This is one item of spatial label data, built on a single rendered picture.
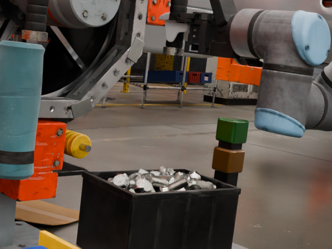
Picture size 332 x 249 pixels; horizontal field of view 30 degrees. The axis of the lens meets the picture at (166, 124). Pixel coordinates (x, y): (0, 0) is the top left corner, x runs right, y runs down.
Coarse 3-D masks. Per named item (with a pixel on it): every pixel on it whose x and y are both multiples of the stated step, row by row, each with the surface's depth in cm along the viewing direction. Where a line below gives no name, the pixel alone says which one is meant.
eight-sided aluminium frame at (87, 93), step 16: (128, 0) 152; (144, 0) 150; (128, 16) 154; (144, 16) 150; (128, 32) 150; (144, 32) 151; (112, 48) 152; (128, 48) 149; (96, 64) 150; (112, 64) 147; (128, 64) 149; (96, 80) 145; (112, 80) 147; (80, 96) 142; (96, 96) 144; (48, 112) 136; (64, 112) 139; (80, 112) 141
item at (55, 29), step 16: (0, 0) 135; (0, 16) 138; (16, 16) 142; (0, 32) 137; (64, 32) 167; (80, 32) 162; (96, 32) 158; (112, 32) 155; (48, 48) 168; (64, 48) 149; (80, 48) 159; (96, 48) 155; (48, 64) 162; (64, 64) 158; (80, 64) 152; (48, 80) 155; (64, 80) 152; (80, 80) 151; (48, 96) 145
